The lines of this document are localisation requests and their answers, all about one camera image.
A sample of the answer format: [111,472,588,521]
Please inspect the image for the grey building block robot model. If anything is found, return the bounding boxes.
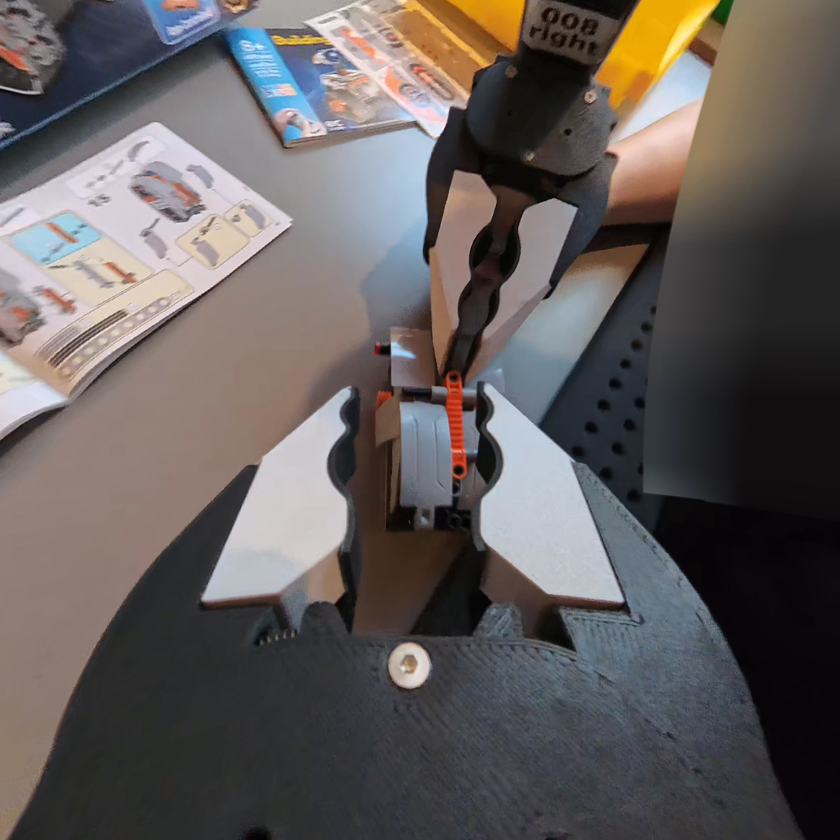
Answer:
[373,326,509,532]

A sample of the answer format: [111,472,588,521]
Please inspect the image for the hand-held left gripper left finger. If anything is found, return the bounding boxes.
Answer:
[200,386,362,627]

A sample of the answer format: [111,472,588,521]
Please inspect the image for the small blue booklet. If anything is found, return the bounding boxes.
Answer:
[223,28,421,149]

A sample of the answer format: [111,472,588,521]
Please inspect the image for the blue toy robot box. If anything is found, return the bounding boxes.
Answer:
[0,0,260,152]

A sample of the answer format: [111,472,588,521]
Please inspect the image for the white orange sticker sheet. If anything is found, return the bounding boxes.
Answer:
[305,0,473,139]

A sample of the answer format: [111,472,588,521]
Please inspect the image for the black perforated mat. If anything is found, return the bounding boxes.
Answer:
[538,223,664,519]

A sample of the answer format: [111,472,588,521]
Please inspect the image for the yellow plastic bin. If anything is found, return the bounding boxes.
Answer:
[407,0,719,112]

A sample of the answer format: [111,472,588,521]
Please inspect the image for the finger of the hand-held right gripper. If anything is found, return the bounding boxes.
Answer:
[455,189,580,383]
[430,169,503,385]

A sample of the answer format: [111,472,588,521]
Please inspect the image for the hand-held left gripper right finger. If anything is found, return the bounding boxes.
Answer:
[474,382,626,632]

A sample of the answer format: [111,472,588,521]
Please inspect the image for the person's right forearm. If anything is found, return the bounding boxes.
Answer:
[602,98,708,227]

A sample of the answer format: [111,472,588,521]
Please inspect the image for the orange toothed beam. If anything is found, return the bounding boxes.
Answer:
[445,371,468,476]

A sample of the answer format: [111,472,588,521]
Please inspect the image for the open instruction booklet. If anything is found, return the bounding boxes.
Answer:
[0,121,294,441]

